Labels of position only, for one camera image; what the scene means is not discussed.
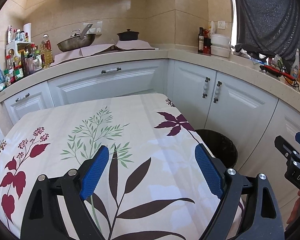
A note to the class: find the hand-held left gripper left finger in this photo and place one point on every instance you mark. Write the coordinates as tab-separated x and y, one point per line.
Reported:
94	172

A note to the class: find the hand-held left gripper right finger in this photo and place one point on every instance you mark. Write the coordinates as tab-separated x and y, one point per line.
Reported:
208	170

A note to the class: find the black trash bin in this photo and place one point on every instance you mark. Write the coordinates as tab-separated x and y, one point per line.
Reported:
222	145

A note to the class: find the person's right hand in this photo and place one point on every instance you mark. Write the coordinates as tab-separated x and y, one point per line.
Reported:
296	205

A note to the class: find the white cabinet door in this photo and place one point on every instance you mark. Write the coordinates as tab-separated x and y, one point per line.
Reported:
290	120
190	92
245	117
31	108

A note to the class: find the floral tablecloth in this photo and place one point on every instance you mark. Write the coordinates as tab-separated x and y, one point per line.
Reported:
140	135

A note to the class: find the white spray bottle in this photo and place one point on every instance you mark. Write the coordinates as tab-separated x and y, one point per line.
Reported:
295	67

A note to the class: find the red black utensil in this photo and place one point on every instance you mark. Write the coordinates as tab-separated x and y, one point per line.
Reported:
271	70

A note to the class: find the small clear plastic bag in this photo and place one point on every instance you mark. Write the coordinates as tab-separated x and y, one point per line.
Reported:
278	60

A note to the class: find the white drawer front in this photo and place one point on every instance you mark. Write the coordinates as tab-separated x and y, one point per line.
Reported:
107	87

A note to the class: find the white crumpled cloth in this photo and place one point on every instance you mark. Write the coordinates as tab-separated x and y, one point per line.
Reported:
241	53

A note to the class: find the white lidded container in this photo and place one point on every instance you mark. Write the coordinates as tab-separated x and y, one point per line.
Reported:
220	40
220	51

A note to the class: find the beige cloth cover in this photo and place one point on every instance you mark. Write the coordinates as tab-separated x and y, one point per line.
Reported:
136	45
74	55

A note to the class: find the red box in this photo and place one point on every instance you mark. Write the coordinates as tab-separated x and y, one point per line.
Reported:
207	46

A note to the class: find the cluster of condiment bottles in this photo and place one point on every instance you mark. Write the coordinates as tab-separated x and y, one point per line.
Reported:
33	60

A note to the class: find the dark olive oil bottle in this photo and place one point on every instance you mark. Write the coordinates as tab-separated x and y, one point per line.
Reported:
200	41

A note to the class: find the dark grey curtain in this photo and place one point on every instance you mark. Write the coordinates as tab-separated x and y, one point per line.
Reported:
267	15

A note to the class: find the steel wok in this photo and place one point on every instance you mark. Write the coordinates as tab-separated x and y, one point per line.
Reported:
73	44

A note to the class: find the white plastic bag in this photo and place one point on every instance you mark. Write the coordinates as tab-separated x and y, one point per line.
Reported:
212	27

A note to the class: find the steel pot lid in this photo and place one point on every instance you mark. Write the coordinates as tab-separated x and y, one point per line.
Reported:
74	33

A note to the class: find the black clay pot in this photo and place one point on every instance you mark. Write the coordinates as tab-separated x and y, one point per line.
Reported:
127	35

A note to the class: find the metal spatula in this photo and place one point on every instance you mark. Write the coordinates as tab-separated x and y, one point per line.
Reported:
86	31

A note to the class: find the white spice rack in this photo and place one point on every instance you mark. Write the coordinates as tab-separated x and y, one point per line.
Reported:
14	47

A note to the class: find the white paper towel roll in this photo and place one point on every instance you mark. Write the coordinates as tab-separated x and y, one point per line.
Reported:
27	31

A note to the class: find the small white wall socket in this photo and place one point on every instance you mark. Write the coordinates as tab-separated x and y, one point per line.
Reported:
221	24

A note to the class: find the wide white wall socket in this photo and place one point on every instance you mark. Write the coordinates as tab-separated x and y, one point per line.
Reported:
98	27

